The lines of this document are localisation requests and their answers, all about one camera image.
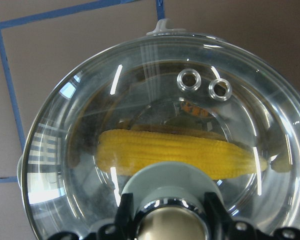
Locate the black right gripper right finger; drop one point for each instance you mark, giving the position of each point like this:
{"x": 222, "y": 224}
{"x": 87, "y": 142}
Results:
{"x": 222, "y": 226}

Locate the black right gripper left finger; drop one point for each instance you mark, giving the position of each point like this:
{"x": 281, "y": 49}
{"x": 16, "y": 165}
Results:
{"x": 120, "y": 227}

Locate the yellow corn cob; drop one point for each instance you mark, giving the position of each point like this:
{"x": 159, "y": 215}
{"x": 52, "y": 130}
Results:
{"x": 129, "y": 151}

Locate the clear glass pot lid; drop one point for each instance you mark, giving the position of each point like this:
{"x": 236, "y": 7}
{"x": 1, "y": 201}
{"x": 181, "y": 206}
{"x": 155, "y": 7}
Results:
{"x": 265, "y": 120}

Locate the white electric cooking pot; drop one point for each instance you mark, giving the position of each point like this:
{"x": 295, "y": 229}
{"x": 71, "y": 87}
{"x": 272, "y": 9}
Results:
{"x": 165, "y": 26}

